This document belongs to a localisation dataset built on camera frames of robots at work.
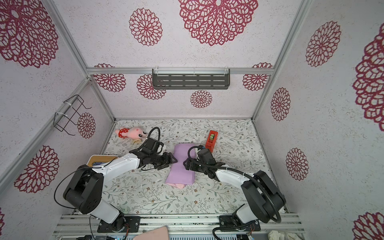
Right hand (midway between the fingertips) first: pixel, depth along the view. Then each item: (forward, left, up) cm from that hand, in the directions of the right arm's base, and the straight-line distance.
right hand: (187, 162), depth 87 cm
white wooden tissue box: (+1, +56, -2) cm, 56 cm away
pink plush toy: (+22, +40, 0) cm, 46 cm away
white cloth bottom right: (-33, -42, -6) cm, 54 cm away
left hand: (-2, +8, 0) cm, 8 cm away
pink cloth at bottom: (-35, +11, -6) cm, 37 cm away
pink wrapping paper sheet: (-6, +5, -2) cm, 8 cm away
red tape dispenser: (+19, -15, -3) cm, 24 cm away
